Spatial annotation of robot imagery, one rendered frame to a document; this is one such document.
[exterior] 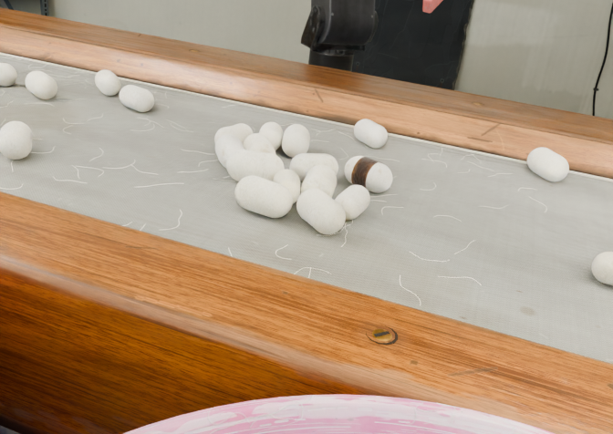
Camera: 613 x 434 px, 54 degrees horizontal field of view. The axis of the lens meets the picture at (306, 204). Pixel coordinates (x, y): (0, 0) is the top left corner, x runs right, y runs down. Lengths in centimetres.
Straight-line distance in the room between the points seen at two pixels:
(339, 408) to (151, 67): 50
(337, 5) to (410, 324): 63
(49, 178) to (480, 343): 28
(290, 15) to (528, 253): 224
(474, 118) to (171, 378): 39
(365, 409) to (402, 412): 1
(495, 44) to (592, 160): 193
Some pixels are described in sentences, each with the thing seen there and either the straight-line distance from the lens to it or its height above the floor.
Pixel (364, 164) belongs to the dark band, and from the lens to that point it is 41.
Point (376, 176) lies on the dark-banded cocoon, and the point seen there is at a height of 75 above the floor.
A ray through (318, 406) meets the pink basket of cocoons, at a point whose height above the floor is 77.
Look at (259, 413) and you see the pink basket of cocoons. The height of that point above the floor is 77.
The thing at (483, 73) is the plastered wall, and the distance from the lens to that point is 248.
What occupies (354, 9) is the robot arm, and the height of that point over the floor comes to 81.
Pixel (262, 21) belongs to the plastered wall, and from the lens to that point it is 260.
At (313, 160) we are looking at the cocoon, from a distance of 41.
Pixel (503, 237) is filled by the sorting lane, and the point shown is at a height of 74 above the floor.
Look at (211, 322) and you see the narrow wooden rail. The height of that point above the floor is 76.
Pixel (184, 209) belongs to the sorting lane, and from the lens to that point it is 37.
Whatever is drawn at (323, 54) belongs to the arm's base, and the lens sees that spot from 86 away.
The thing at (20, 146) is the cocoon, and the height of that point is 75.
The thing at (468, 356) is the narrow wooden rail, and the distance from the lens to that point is 23.
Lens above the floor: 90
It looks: 24 degrees down
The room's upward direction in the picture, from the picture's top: 7 degrees clockwise
